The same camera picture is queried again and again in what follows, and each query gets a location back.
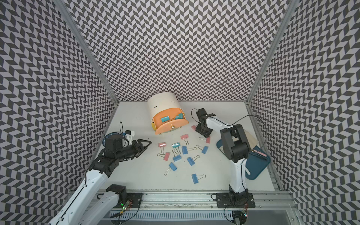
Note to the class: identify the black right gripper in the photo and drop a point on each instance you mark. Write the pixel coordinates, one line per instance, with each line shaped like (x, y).
(206, 134)

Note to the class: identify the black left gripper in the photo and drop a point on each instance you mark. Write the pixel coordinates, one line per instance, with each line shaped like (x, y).
(140, 148)

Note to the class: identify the blue binder clip low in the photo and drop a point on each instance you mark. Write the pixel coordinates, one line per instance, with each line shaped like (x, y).
(176, 156)

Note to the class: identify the orange top drawer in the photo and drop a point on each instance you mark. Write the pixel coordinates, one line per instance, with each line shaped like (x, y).
(168, 126)

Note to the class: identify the white round drawer cabinet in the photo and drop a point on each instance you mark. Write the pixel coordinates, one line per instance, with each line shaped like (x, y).
(160, 102)

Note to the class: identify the blue binder clip bottom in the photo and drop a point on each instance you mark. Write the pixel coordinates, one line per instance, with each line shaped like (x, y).
(196, 178)

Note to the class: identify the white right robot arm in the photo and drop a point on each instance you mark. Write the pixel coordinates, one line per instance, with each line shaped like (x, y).
(230, 131)

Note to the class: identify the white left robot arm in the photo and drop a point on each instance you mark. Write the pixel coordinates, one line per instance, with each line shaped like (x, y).
(76, 211)

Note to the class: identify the pink binder clip centre top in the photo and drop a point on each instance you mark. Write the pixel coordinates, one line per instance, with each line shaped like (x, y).
(185, 138)

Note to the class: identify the pink binder clip lower left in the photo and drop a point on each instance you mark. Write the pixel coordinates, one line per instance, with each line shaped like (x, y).
(164, 156)

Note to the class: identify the blue binder clip centre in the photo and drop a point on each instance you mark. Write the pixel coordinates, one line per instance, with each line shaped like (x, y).
(186, 149)

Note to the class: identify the blue binder clip mid right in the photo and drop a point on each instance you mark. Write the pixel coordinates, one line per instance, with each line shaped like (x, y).
(192, 160)

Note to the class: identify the blue binder clip lower left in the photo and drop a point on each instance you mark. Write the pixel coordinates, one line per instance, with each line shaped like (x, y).
(172, 167)

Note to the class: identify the blue patterned bowl far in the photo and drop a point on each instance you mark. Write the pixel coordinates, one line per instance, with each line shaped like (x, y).
(108, 136)

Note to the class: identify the beige cloth napkin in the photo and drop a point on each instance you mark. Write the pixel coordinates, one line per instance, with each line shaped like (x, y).
(253, 142)

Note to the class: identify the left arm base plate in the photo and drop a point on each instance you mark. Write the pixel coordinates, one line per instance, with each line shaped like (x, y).
(132, 200)

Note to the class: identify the pink handled utensil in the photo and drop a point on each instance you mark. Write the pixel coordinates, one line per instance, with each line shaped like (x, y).
(258, 154)

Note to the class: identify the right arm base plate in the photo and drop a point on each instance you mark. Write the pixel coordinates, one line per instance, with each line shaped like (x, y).
(224, 200)

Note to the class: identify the aluminium front rail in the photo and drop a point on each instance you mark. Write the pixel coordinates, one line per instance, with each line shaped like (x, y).
(202, 200)

